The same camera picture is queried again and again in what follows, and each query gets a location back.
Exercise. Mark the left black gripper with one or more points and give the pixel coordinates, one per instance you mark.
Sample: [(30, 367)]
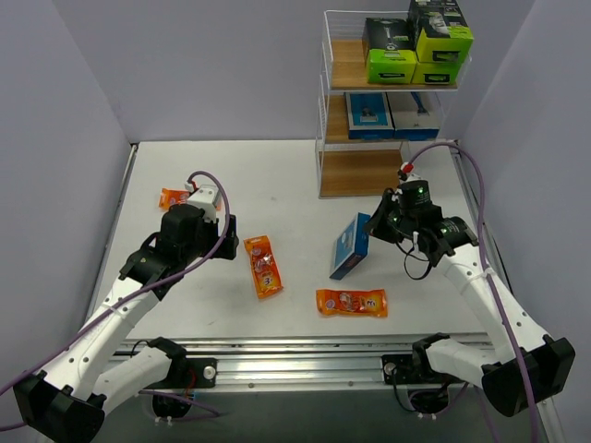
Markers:
[(230, 235)]

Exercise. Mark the orange razor bag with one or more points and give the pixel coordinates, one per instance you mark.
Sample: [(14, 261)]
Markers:
[(352, 303), (171, 197), (264, 269)]

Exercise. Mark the tall green black razor box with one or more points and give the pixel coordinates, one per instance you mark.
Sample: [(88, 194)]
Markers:
[(437, 73)]

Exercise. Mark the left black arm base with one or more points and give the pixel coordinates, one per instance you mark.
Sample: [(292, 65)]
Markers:
[(201, 373)]

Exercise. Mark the aluminium mounting rail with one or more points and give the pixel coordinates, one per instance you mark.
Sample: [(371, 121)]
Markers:
[(302, 364)]

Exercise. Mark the blue white razor box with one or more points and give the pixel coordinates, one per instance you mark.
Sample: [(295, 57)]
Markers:
[(368, 116)]

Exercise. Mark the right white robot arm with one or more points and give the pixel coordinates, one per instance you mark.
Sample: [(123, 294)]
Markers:
[(524, 361)]

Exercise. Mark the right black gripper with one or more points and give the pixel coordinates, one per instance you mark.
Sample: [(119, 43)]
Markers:
[(380, 221)]

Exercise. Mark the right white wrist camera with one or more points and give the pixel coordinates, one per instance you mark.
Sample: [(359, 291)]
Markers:
[(406, 173)]

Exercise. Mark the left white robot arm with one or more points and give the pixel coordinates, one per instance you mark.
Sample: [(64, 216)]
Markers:
[(68, 397)]

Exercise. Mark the grey box blue razor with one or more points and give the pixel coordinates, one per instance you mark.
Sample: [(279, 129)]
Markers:
[(414, 116), (350, 247)]

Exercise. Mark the white wire wooden shelf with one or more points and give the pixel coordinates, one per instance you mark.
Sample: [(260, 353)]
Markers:
[(358, 168)]

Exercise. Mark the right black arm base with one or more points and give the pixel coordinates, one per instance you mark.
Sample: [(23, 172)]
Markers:
[(399, 368)]

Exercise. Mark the small black green razor box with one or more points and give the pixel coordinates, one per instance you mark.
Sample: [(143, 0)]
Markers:
[(440, 32)]

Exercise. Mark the black green razor pack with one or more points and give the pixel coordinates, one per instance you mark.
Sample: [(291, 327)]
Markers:
[(389, 53)]

